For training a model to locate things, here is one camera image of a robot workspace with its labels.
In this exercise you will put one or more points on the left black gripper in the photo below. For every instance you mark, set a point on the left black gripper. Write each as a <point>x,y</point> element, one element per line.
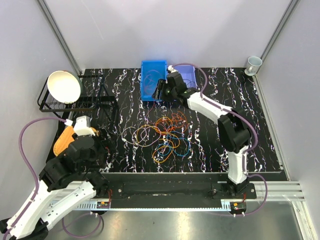
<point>107,144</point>

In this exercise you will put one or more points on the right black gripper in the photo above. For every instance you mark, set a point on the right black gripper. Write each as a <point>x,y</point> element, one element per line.
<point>165,85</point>

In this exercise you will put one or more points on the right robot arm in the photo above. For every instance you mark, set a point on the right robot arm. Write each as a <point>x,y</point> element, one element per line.
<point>234,133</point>

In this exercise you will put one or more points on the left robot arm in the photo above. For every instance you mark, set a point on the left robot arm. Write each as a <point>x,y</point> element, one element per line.
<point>67,180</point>

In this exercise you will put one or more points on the blue plastic bin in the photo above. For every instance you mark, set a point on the blue plastic bin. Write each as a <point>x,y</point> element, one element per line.
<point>151,72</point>

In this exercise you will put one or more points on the lavender plastic bin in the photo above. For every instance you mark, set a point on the lavender plastic bin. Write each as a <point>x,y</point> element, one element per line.
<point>188,75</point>

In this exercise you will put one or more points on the orange perforated mat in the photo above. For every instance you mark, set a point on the orange perforated mat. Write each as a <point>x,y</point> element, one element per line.
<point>66,138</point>

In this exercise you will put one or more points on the white bowl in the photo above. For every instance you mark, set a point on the white bowl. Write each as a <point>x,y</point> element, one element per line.
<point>65,87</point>

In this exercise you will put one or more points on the white ceramic mug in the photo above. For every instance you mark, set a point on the white ceramic mug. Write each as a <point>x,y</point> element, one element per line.
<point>252,66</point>

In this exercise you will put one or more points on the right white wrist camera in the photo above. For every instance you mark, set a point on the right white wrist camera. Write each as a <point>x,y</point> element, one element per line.
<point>171,69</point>

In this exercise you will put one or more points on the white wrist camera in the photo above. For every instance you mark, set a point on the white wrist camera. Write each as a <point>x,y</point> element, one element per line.
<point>171,69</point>
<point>81,126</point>

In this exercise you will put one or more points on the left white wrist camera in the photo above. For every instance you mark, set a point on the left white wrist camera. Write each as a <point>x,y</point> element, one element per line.
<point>81,126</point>

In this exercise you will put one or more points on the black wire dish rack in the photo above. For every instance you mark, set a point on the black wire dish rack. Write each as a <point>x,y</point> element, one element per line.
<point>96,101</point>

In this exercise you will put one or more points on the left aluminium frame post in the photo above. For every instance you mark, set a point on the left aluminium frame post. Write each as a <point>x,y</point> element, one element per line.
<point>44,8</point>

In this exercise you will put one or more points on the aluminium frame post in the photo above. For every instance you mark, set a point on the aluminium frame post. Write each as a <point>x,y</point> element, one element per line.
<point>280,27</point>
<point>44,8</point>

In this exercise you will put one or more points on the right aluminium frame post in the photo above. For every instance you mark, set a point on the right aluminium frame post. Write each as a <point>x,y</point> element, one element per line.
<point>280,27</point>

